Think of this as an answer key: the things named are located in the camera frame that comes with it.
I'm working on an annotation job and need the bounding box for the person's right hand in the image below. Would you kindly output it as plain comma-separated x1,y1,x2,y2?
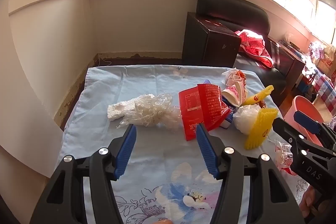
299,185,324,219

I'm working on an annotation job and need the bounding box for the white plastic bag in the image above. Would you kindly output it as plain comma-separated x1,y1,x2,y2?
233,104,261,134

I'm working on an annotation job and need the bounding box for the black leather armchair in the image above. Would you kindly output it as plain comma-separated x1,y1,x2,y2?
182,0,306,106

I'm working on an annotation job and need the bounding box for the blue tissue pack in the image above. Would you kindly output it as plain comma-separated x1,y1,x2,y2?
203,79,235,129

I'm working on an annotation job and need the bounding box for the clear plastic wrapper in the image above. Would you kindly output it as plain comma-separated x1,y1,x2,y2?
274,139,298,175

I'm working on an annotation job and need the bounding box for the red dotted cloth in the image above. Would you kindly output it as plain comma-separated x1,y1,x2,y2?
234,29,273,68

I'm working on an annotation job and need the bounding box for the cream towel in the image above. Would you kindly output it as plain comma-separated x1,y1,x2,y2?
312,95,333,123

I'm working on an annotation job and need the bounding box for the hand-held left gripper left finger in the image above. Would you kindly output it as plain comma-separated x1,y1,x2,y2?
29,124,137,224

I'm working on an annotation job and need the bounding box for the table with checked tablecloth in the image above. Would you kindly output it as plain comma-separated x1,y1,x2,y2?
297,40,336,119

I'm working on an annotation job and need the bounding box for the checked cloth bundle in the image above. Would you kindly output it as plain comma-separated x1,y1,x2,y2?
308,42,326,60

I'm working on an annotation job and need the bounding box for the white foam sheet piece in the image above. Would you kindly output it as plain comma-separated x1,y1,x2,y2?
107,94,155,123

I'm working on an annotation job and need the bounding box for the clear bubble wrap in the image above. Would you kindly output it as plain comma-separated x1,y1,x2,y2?
119,93,183,133

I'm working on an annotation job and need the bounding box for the light blue floral cloth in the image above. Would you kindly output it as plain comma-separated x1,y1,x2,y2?
54,64,310,224

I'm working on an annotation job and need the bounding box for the yellow snack packet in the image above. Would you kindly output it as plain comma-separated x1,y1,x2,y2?
241,85,274,106

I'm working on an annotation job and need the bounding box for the red white wrapper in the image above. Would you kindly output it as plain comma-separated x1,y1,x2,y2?
221,81,248,108

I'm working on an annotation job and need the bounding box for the white panel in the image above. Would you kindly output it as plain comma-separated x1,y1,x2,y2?
0,0,64,178

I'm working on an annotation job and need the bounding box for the yellow foam net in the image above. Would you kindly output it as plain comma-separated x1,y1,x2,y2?
244,107,279,149

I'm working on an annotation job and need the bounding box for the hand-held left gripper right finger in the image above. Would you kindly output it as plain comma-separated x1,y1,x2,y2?
196,123,305,224

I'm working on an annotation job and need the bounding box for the pink plastic bucket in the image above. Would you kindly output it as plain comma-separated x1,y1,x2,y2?
283,95,332,147

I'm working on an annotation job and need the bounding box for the red snack packet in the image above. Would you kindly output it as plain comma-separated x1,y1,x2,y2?
178,84,233,141

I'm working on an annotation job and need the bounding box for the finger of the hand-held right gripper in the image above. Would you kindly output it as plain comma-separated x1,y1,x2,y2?
293,111,336,147
272,118,336,160

